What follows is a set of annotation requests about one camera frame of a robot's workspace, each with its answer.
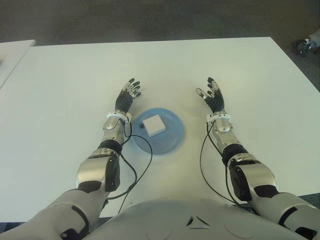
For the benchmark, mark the robot left arm silver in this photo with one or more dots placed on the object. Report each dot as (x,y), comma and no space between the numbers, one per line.
(87,180)

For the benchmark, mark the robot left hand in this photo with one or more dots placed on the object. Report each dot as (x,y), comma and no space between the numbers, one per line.
(123,101)

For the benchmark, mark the white side table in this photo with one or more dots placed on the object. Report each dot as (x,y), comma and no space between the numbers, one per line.
(13,58)

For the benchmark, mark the person leg in jeans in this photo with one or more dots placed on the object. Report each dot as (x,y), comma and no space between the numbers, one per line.
(315,40)

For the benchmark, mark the white cube charger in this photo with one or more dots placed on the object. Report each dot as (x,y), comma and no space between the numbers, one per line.
(155,125)

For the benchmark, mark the black perforated shoe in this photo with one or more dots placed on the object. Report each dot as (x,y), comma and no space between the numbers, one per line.
(302,47)

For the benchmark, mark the blue round plate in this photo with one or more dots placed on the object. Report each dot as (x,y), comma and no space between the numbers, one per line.
(170,140)

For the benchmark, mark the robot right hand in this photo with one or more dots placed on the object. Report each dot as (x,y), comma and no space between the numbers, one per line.
(216,102)

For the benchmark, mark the robot right arm silver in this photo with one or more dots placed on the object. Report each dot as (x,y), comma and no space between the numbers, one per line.
(255,175)

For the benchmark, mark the grey robot torso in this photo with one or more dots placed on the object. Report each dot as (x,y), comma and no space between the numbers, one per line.
(200,220)

